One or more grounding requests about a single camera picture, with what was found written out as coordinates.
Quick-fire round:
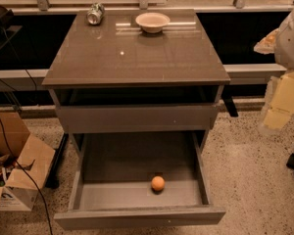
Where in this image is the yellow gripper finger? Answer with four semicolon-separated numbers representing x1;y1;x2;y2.
262;71;294;130
254;29;278;55

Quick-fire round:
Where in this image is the orange fruit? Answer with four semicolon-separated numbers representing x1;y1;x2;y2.
151;176;165;192

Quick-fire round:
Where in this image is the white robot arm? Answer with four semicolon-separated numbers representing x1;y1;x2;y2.
254;9;294;131

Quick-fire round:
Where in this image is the grey drawer cabinet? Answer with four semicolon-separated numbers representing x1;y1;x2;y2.
43;10;229;149

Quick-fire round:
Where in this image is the open middle drawer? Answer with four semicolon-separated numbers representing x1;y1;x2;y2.
55;130;225;230

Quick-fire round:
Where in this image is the closed top drawer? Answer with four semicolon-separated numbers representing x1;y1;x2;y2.
56;105;218;133

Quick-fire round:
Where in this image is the white paper bowl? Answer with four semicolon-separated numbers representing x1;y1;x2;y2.
135;13;170;33

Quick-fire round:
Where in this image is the cardboard box with snacks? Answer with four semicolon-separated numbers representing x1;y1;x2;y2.
0;113;55;212

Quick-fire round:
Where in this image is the black cable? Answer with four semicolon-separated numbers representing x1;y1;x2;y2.
0;26;55;235

